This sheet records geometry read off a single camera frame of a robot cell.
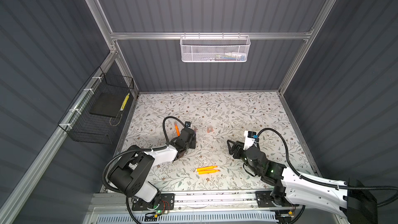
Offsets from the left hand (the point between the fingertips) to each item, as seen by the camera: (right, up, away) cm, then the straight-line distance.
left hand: (191, 137), depth 93 cm
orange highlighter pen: (+9, -15, -8) cm, 19 cm away
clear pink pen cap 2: (+12, +3, +7) cm, 14 cm away
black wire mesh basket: (-44, +15, -20) cm, 50 cm away
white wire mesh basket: (+16, +61, +19) cm, 66 cm away
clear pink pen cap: (+10, +4, +6) cm, 13 cm away
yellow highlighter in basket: (-33, +21, -15) cm, 42 cm away
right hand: (+22, 0, -15) cm, 26 cm away
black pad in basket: (-39, +20, -19) cm, 48 cm away
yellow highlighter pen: (+10, -17, -10) cm, 22 cm away
